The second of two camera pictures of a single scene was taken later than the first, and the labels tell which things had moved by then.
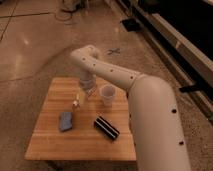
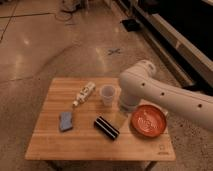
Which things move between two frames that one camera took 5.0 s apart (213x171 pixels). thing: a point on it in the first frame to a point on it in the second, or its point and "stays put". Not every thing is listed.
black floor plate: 131,24 stays put
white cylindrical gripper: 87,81 to 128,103
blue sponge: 65,120 stays put
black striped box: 112,131 stays put
